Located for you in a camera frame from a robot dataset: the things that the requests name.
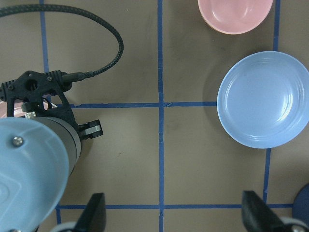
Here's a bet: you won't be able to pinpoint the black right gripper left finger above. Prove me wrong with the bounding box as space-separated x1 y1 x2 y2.
74 193 106 232

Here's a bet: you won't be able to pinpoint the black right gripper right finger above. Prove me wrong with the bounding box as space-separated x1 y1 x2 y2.
241 190 290 232

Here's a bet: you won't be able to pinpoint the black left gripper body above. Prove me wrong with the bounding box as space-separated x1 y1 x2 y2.
43 93 103 140

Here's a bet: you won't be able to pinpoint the pink plate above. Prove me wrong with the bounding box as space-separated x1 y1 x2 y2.
0 100 57 119

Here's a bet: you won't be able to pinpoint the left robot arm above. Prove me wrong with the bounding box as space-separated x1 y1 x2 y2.
0 101 101 232

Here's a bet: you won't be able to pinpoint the navy blue saucepan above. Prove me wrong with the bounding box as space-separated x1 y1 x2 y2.
292 184 309 226

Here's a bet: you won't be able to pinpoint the blue plate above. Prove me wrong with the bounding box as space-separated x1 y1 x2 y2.
217 51 309 149

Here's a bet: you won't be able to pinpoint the pink bowl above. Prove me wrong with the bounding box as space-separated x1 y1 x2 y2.
198 0 273 35

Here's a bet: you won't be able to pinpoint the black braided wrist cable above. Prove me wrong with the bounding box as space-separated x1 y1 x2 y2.
0 4 124 82

